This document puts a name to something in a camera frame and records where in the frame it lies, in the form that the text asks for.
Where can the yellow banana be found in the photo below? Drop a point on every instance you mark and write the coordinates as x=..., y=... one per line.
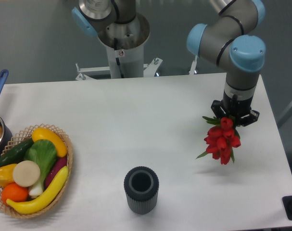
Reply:
x=41, y=202

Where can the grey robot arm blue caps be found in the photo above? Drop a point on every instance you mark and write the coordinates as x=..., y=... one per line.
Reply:
x=227, y=44

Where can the dark grey ribbed vase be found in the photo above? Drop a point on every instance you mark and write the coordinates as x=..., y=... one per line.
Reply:
x=141, y=185

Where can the white metal mounting frame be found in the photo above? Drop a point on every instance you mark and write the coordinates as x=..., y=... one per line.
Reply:
x=150, y=70

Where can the yellow bell pepper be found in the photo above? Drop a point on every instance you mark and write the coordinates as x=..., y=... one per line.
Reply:
x=6, y=175

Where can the green leafy bok choy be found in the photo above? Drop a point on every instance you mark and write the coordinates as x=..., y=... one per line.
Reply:
x=43, y=153

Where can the purple sweet potato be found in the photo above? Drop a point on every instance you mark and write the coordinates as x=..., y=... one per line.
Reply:
x=60, y=163

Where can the beige round disc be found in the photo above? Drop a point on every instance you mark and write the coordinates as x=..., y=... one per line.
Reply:
x=26, y=173

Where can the green cucumber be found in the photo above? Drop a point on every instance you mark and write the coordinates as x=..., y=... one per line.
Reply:
x=16, y=154

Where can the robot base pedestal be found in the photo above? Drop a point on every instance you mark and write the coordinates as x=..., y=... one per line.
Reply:
x=124, y=45

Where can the red tulip bouquet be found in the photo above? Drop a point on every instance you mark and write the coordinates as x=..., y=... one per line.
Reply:
x=221, y=139

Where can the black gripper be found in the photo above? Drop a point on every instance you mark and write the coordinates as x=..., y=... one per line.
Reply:
x=233, y=106

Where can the woven wicker basket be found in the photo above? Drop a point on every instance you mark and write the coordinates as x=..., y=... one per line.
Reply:
x=27, y=134

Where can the orange fruit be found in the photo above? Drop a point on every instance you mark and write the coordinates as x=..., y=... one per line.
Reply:
x=15, y=193

